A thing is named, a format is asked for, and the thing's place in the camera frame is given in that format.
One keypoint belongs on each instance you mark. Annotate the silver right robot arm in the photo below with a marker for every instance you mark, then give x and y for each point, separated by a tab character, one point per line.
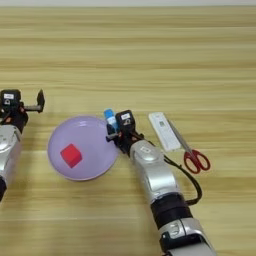
160	176

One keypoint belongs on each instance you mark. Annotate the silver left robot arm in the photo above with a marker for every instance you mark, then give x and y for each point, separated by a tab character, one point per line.
8	150

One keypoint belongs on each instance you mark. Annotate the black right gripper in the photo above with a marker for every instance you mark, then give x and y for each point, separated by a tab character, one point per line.
128	138

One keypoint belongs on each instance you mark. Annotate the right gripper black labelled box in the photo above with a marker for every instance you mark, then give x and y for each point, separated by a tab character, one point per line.
125	119

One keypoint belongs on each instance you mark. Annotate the red cube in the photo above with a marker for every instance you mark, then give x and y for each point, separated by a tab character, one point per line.
71	155

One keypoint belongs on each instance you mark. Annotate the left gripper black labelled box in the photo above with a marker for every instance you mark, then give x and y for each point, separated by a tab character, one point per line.
9	97

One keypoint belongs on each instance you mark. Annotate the round purple plate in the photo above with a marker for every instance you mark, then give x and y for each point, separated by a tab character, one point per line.
90	150

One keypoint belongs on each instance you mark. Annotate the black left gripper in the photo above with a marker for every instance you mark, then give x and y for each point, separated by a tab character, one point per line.
15	116

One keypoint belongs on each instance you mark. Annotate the blue glue stick tube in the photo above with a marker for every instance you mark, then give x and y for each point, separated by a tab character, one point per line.
110	116

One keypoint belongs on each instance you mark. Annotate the white remote control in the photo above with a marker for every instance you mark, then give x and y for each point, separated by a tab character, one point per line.
165	131

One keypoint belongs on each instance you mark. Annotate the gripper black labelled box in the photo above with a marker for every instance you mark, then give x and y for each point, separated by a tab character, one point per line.
9	97
125	119

